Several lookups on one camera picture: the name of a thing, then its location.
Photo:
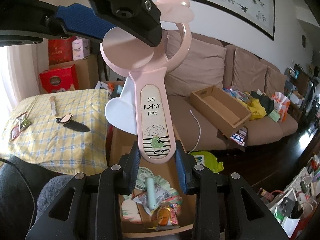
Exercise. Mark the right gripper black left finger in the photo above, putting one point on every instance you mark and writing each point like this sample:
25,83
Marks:
131,168

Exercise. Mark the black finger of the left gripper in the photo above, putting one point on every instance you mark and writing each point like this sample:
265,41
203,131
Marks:
140,18

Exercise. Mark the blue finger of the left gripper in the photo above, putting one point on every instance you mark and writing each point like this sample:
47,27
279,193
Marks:
81,21

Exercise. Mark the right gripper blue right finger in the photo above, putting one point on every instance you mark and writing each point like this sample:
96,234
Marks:
185,163

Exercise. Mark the mint green handheld fan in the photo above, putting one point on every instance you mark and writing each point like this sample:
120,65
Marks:
145,181

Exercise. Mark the silver snack packet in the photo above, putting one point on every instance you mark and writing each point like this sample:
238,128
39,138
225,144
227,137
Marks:
158,195

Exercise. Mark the painted paper hand fan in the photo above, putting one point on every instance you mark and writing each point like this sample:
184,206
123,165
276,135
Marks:
129,208

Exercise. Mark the pink handheld fan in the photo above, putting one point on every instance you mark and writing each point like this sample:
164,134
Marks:
147,66

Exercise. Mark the orange yellow chip bag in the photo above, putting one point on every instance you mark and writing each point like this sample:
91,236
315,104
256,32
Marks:
165,217

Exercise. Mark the white heart-shaped pad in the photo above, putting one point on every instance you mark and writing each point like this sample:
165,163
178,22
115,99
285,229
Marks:
120,111

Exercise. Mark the patterned folding fan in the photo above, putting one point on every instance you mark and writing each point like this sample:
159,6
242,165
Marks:
53,106

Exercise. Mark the green pea snack packet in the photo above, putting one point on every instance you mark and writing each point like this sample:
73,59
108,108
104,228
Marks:
23,121

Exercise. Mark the red snack packet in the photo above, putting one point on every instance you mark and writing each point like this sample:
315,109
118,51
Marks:
15,132

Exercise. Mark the brown wooden folding fan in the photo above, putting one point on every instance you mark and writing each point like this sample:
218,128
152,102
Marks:
145,218

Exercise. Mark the green cartoon lunchbox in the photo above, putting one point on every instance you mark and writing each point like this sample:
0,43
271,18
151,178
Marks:
208,160

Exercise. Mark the large cardboard box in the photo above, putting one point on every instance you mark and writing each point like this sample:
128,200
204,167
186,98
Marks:
186,217

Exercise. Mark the pink tissue box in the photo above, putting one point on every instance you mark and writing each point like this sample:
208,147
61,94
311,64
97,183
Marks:
80,48

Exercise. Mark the red tea gift bag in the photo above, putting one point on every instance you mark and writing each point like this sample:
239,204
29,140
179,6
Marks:
60,51

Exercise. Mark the cardboard tray on sofa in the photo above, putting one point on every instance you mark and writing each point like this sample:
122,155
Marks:
222,110

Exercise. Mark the red chocolate gift box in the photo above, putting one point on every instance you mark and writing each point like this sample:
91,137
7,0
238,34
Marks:
59,79

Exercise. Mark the wooden foot-shaped tag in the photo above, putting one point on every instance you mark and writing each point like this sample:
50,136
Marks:
66,119

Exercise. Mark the brown sofa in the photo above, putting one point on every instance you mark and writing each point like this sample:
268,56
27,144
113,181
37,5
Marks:
268,123

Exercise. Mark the yellow plaid tablecloth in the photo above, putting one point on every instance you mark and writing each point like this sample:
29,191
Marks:
52,146

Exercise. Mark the beige sofa pillow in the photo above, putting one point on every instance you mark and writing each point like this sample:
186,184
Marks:
248,72
203,66

